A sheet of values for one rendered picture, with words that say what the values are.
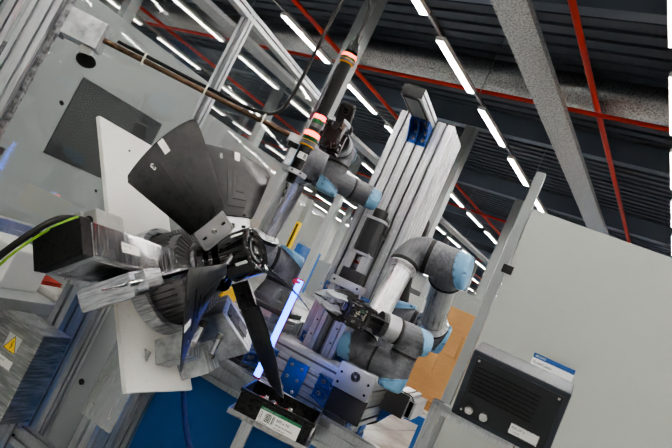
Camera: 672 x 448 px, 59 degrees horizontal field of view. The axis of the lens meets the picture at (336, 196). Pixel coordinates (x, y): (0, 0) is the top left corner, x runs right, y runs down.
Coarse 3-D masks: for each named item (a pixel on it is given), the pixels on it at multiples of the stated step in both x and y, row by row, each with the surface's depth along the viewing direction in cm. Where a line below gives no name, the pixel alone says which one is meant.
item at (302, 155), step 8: (352, 40) 162; (360, 40) 163; (352, 48) 161; (296, 152) 158; (304, 152) 157; (296, 160) 157; (304, 160) 158; (296, 168) 157; (288, 176) 157; (296, 176) 158
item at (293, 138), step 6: (288, 138) 157; (294, 138) 157; (288, 144) 156; (294, 144) 157; (288, 150) 159; (294, 150) 157; (288, 156) 157; (282, 162) 159; (288, 162) 157; (282, 168) 157; (288, 168) 155; (294, 168) 155; (300, 174) 156
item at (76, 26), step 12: (72, 12) 144; (84, 12) 145; (60, 24) 144; (72, 24) 144; (84, 24) 144; (96, 24) 145; (60, 36) 146; (72, 36) 144; (84, 36) 144; (96, 36) 145; (108, 36) 151; (96, 48) 146
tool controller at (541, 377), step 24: (480, 360) 157; (504, 360) 157; (480, 384) 157; (504, 384) 155; (528, 384) 152; (552, 384) 151; (456, 408) 160; (480, 408) 157; (504, 408) 154; (528, 408) 152; (552, 408) 150; (504, 432) 154; (528, 432) 152; (552, 432) 150
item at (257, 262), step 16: (224, 240) 143; (240, 240) 141; (256, 240) 147; (208, 256) 143; (224, 256) 141; (240, 256) 140; (256, 256) 146; (240, 272) 141; (256, 272) 142; (224, 288) 146
